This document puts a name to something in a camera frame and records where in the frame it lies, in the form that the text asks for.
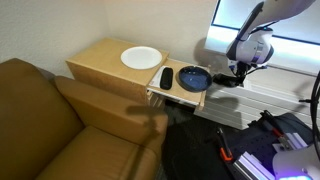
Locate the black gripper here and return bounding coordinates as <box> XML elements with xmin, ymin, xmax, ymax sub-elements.
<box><xmin>229</xmin><ymin>59</ymin><xmax>255</xmax><ymax>88</ymax></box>

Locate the white round plate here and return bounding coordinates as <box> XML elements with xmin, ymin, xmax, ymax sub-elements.
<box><xmin>120</xmin><ymin>45</ymin><xmax>163</xmax><ymax>71</ymax></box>

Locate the black and red clamp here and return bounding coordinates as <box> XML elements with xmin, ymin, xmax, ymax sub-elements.
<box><xmin>259</xmin><ymin>109</ymin><xmax>292</xmax><ymax>150</ymax></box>

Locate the black cable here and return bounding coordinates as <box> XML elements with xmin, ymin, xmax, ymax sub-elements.
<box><xmin>298</xmin><ymin>70</ymin><xmax>320</xmax><ymax>161</ymax></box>

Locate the orange handled clamp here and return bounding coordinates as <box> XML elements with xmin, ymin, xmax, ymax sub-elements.
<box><xmin>216</xmin><ymin>128</ymin><xmax>234</xmax><ymax>163</ymax></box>

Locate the white slatted air conditioner unit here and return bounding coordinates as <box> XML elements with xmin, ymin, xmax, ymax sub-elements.
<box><xmin>194</xmin><ymin>81</ymin><xmax>320</xmax><ymax>131</ymax></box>

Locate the light wooden side table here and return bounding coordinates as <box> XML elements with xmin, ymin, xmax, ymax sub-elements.
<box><xmin>65</xmin><ymin>37</ymin><xmax>170</xmax><ymax>106</ymax></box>

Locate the black perforated mounting board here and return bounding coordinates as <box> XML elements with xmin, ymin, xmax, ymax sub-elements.
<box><xmin>213</xmin><ymin>112</ymin><xmax>320</xmax><ymax>180</ymax></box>

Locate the aluminium extrusion bar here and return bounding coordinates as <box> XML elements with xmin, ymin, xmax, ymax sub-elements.
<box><xmin>233</xmin><ymin>151</ymin><xmax>276</xmax><ymax>180</ymax></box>
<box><xmin>273</xmin><ymin>132</ymin><xmax>309</xmax><ymax>153</ymax></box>

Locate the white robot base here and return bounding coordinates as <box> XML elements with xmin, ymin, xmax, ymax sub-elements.
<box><xmin>272</xmin><ymin>146</ymin><xmax>320</xmax><ymax>180</ymax></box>

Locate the tan leather sofa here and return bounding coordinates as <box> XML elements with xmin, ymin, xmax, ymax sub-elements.
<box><xmin>0</xmin><ymin>58</ymin><xmax>169</xmax><ymax>180</ymax></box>

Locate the window with dark frame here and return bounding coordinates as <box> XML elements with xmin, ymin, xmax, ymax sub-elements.
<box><xmin>211</xmin><ymin>0</ymin><xmax>320</xmax><ymax>46</ymax></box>

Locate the dark blue bowl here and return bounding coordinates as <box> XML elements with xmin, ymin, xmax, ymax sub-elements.
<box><xmin>178</xmin><ymin>65</ymin><xmax>213</xmax><ymax>93</ymax></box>

